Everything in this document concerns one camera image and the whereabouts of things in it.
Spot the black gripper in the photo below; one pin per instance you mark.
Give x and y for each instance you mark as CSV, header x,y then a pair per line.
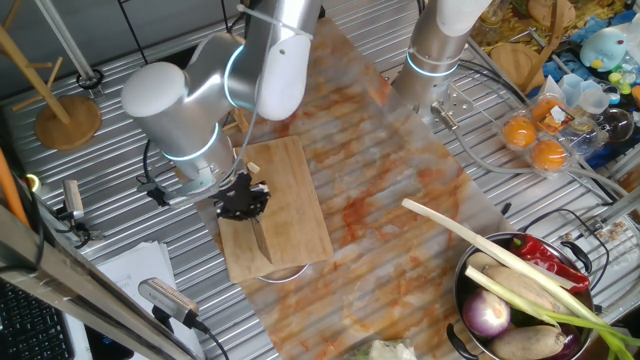
x,y
242,200

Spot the steel cleaver knife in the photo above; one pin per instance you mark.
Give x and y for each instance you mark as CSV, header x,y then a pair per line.
x,y
264,242

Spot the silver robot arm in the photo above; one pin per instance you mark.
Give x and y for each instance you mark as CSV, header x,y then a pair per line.
x,y
175,115

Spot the wooden cutting board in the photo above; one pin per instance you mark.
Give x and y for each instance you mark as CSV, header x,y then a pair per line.
x,y
295,225

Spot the short cut scallion piece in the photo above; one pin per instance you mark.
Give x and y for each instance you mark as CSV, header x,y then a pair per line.
x,y
254,167

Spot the marble pattern table mat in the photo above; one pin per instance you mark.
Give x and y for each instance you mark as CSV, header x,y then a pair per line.
x,y
375,175

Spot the white paper stack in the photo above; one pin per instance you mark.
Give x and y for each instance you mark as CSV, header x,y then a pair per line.
x,y
135,265

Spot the pale green cabbage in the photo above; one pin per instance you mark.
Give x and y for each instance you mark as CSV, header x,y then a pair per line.
x,y
385,351

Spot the long green scallion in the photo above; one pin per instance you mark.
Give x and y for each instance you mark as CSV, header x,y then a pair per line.
x,y
450,226
500,290

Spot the black smartphone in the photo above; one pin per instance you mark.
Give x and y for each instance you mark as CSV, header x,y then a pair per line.
x,y
107,347

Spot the wooden mug tree stand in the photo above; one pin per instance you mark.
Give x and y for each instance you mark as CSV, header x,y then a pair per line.
x,y
512,62
67,125

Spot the pale potato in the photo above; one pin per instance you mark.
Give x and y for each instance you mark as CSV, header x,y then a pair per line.
x,y
480,260

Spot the orange tube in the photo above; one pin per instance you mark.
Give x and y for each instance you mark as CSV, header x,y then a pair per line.
x,y
10,195

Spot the purple onion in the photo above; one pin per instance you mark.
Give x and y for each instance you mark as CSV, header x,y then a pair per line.
x,y
485,315

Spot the black keyboard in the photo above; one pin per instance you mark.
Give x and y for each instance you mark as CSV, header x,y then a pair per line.
x,y
30,330

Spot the small black object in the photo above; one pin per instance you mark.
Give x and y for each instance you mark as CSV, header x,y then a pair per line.
x,y
506,209

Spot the silver tripod pole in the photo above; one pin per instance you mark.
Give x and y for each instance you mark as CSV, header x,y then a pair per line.
x,y
66,40

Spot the orange fruit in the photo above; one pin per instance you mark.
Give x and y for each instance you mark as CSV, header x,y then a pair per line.
x,y
518,132
542,112
548,156

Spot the brown sweet potato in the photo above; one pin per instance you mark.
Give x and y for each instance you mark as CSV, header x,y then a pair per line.
x,y
525,342
525,287

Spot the red pepper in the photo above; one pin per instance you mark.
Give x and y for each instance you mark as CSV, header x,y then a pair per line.
x,y
540,252

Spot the clear glass jar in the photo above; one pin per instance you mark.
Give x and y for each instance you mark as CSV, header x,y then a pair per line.
x,y
492,15

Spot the clear plastic fruit container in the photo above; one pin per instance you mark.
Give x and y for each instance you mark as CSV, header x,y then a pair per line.
x,y
575,140

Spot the purple eggplant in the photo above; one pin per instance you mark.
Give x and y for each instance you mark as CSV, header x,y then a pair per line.
x,y
570,345

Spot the white plastic cup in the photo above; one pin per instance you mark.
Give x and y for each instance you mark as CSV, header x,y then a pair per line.
x,y
570,87
594,101

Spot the aluminium profile bar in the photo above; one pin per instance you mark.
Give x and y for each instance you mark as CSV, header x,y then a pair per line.
x,y
622,207

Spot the clear glass bowl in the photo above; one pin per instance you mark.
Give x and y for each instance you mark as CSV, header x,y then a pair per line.
x,y
617,125

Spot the light blue plush toy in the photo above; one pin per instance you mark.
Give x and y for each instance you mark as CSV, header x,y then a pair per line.
x,y
602,50

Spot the green toy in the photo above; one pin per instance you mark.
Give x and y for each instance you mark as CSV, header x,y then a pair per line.
x,y
622,86

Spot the yellow dried pasta bag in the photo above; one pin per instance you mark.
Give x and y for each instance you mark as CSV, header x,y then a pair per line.
x,y
595,10

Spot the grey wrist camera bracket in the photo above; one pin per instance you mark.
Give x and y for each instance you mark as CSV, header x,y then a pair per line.
x,y
192,190

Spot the silver depth camera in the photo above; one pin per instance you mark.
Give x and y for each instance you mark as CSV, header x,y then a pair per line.
x,y
167,298
73,199

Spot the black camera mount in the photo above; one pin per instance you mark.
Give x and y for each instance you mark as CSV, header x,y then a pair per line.
x,y
75,230

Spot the aluminium frame beam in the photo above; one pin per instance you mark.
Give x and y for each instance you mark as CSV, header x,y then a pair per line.
x,y
50,267

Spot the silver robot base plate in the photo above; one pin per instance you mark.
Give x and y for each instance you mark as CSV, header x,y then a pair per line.
x,y
462,102

